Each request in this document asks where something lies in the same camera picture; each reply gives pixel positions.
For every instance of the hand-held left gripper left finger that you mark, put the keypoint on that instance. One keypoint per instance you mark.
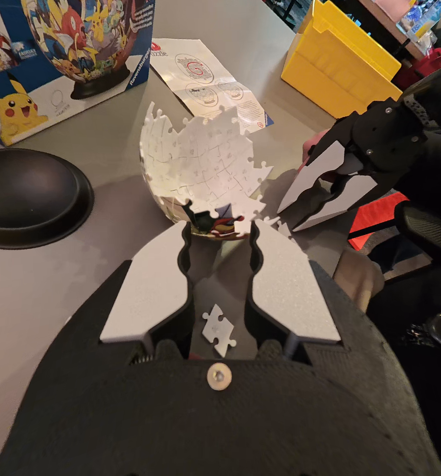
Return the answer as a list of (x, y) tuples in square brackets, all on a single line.
[(146, 297)]

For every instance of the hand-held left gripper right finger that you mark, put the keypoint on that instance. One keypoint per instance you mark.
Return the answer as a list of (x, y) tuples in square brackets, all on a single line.
[(294, 297)]

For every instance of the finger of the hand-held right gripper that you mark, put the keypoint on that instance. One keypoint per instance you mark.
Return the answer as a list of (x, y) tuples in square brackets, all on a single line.
[(313, 167), (350, 193)]

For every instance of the white puzzle piece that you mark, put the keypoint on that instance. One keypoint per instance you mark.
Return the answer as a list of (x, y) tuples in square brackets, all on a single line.
[(284, 229), (216, 329)]

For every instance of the partly built puzzle ball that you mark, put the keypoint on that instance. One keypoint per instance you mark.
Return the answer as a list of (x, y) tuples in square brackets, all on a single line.
[(198, 160)]

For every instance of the black round ball stand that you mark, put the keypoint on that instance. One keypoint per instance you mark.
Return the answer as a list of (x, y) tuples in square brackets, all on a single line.
[(31, 193)]

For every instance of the blue puzzle box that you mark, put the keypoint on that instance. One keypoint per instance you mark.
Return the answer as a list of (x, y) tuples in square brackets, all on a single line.
[(75, 37)]

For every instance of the person's right hand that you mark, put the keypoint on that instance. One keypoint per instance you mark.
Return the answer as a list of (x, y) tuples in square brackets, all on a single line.
[(309, 145)]

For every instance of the red fabric item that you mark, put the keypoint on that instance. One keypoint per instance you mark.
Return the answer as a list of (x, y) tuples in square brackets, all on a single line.
[(376, 223)]

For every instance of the person's tan trousers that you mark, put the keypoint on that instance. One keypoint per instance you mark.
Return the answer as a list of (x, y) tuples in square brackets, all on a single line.
[(358, 279)]

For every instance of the red crate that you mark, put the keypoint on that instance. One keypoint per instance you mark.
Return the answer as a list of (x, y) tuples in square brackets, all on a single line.
[(428, 65)]

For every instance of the yellow plastic bin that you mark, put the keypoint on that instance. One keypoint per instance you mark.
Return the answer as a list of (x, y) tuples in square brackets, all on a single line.
[(335, 67)]

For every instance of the black office chair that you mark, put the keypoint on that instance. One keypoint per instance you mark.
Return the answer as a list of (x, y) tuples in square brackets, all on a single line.
[(428, 230)]

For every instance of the white instruction leaflet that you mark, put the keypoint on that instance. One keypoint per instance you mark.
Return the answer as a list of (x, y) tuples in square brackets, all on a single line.
[(205, 74)]

